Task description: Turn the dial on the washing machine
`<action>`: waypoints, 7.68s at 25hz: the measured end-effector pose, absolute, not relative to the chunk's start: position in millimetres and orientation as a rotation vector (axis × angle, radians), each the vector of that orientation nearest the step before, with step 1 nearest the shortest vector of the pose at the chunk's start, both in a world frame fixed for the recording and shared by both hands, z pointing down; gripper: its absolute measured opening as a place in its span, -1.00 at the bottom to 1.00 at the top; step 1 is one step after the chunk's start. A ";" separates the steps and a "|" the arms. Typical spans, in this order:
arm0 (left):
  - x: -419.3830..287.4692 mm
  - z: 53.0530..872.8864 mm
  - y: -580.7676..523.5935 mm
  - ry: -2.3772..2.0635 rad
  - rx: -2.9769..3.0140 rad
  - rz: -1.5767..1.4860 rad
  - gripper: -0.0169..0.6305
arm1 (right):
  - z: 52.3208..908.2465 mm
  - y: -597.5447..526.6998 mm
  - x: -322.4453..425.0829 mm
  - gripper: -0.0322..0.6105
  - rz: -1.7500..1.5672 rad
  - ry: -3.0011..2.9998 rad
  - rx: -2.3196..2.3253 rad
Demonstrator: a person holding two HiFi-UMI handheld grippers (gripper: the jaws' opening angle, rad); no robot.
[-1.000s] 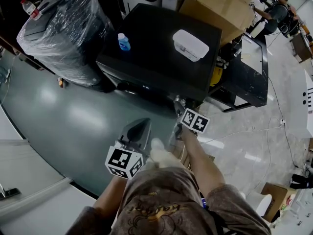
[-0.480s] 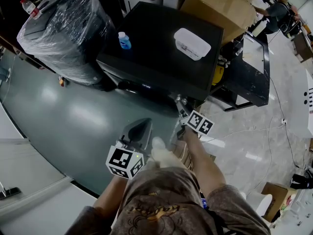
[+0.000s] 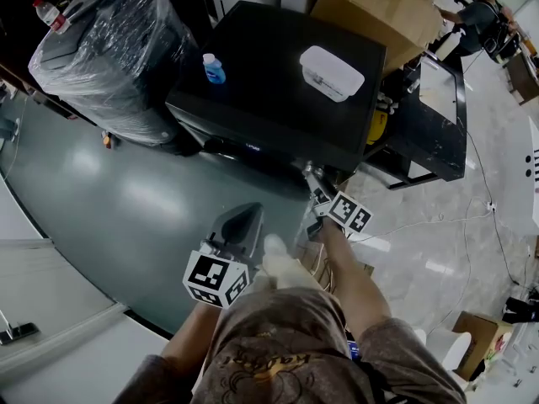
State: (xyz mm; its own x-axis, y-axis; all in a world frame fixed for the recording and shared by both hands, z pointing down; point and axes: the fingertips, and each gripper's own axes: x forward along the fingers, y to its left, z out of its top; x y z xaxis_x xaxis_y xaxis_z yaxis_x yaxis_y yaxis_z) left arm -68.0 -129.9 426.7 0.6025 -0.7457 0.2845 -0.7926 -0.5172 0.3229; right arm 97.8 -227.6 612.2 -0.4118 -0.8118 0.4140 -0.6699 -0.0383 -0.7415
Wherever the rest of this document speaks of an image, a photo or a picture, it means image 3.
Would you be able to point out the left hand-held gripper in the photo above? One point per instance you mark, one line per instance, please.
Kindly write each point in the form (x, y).
(217, 274)

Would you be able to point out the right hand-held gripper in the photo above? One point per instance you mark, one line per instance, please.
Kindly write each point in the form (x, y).
(347, 213)

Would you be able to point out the black washing machine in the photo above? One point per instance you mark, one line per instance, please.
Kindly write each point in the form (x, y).
(273, 99)

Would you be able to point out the person's left forearm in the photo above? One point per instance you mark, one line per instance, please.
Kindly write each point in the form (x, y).
(189, 335)

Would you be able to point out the person's right forearm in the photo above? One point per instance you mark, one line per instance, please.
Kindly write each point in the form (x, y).
(353, 280)

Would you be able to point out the person's light trouser leg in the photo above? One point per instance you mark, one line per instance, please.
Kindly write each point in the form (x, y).
(282, 267)

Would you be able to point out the yellow canister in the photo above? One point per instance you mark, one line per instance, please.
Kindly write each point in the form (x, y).
(377, 126)

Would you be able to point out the person's brown printed shirt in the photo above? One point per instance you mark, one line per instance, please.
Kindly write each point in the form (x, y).
(286, 352)

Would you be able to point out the white plastic container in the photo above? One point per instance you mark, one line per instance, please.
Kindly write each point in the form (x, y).
(332, 74)

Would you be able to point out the blue liquid bottle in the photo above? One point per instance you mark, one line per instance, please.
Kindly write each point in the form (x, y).
(215, 72)

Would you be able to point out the white power strip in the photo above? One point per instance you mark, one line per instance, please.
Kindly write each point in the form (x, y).
(490, 205)

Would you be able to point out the orange caster wheel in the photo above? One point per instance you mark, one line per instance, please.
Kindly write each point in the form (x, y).
(108, 139)

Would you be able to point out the large cardboard box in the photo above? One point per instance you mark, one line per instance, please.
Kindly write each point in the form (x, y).
(379, 11)

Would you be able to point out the white stool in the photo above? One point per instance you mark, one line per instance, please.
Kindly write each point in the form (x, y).
(450, 349)

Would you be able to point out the small printed cardboard box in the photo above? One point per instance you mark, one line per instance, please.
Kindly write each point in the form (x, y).
(480, 343)

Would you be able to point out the black equipment bag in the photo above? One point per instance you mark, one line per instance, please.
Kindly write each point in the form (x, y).
(522, 305)

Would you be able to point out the plastic-wrapped black appliance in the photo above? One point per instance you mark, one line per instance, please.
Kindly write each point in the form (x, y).
(118, 57)

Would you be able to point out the clear water bottle red label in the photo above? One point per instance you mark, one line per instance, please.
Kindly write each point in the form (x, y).
(52, 17)

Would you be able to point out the metal floor bracket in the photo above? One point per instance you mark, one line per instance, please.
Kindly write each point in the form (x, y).
(19, 331)

